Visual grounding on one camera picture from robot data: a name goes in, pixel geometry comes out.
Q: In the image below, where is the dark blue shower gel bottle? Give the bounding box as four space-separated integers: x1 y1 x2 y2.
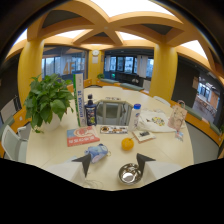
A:
84 93 98 127

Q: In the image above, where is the steel bowl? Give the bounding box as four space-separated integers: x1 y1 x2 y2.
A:
117 162 144 185

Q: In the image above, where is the blue plush pouch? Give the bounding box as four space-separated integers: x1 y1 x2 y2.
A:
84 143 112 164

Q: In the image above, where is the small white booklet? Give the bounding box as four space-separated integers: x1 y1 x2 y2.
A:
132 129 157 144

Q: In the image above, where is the red book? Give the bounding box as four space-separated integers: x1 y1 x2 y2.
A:
66 125 101 148

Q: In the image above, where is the small blue card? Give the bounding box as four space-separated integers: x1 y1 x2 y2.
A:
174 130 185 142

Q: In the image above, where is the orange fruit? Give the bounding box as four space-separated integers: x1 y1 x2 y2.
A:
120 137 135 152

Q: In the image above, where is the white printed tote bag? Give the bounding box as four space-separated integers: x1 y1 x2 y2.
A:
137 109 177 134

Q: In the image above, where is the white plant pot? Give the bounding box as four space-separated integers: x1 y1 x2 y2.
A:
42 112 62 132

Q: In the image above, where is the pink patterned gift bag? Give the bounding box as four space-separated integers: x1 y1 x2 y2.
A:
167 100 189 132

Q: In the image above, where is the white bottle with blue cap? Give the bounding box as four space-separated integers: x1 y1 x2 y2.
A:
128 103 142 132

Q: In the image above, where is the flat printed card packet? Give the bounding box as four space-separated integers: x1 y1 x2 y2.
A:
99 125 129 135

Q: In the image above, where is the white chair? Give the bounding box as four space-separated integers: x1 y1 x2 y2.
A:
0 122 33 164

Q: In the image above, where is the tall white green box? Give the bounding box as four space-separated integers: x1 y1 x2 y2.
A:
73 72 88 128

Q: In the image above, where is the green potted plant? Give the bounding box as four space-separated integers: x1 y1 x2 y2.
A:
24 73 76 134

